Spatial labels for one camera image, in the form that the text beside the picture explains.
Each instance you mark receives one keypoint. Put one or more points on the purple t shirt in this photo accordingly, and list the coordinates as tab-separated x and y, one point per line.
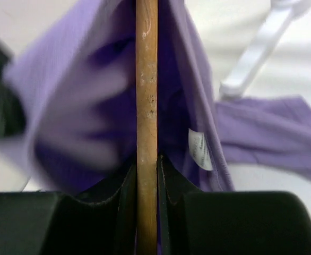
77	86

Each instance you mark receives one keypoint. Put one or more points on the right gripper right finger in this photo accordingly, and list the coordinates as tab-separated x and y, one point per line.
192	221

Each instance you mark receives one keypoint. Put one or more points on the wooden clothes hanger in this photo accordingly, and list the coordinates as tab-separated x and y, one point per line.
147	134

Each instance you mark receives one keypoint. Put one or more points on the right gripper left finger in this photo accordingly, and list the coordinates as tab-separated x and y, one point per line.
100	220

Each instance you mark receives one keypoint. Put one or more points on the white clothes rack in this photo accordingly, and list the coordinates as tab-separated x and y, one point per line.
280	16

